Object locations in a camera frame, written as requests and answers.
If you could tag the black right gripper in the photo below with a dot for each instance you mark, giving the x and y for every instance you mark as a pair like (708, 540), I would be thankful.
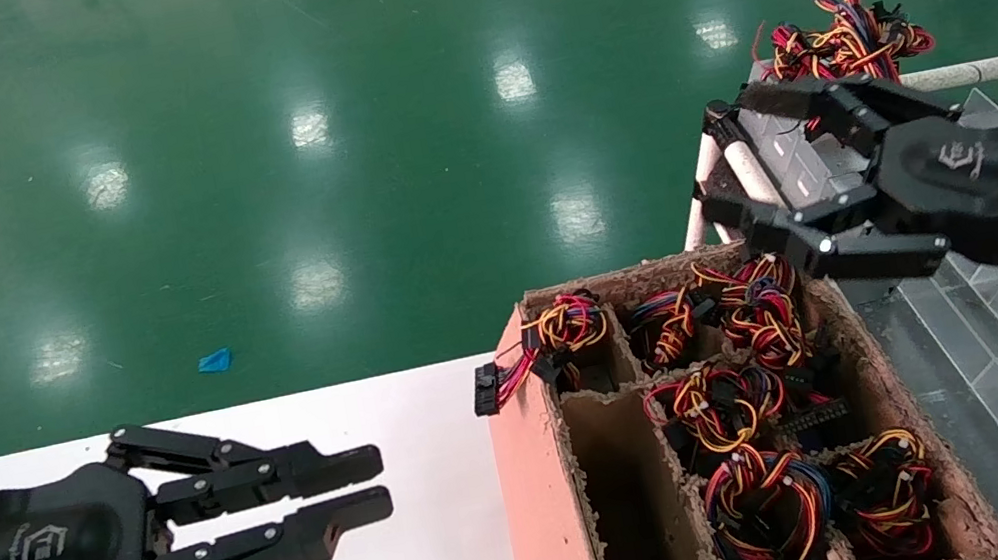
(969, 181)

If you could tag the black pipe joint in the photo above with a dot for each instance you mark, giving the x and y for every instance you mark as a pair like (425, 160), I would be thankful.
(721, 121)

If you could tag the blue scrap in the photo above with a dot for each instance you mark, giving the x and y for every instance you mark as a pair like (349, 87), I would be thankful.
(215, 362)

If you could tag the long white rack pipe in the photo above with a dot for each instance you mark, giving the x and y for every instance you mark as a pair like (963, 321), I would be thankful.
(981, 71)

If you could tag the brown cardboard divider box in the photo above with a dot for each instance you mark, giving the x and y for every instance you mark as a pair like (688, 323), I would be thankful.
(544, 516)

